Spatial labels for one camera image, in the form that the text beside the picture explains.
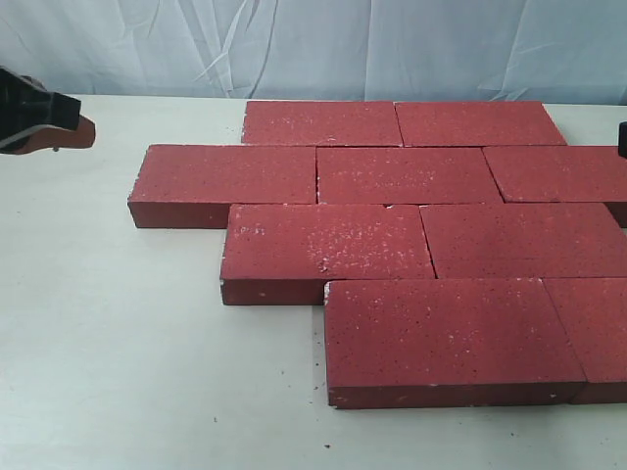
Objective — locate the white backdrop cloth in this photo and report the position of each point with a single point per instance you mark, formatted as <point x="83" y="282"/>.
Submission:
<point x="571" y="52"/>

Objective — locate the red brick bottom stack left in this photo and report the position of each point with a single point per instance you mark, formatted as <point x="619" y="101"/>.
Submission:
<point x="321" y="124"/>

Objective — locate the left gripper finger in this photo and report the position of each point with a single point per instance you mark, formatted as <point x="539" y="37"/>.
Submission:
<point x="55" y="138"/>
<point x="27" y="107"/>

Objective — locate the red brick third row right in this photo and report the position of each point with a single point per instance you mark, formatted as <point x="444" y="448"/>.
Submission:
<point x="567" y="240"/>

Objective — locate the red brick right middle row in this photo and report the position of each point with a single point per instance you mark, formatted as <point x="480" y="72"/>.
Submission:
<point x="560" y="174"/>

